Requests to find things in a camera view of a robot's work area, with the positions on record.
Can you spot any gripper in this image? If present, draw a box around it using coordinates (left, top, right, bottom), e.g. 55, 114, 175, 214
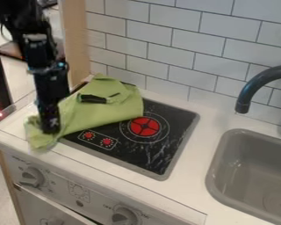
30, 62, 73, 135

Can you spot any green cloth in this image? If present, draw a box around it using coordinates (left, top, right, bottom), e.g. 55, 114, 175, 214
23, 73, 146, 150

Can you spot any toy stove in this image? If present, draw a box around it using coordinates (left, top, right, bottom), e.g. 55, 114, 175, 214
58, 83, 202, 181

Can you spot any tap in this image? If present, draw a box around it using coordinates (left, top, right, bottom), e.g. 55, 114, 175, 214
234, 64, 281, 142

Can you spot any toy sink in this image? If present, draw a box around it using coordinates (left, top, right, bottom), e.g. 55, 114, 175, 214
204, 128, 281, 225

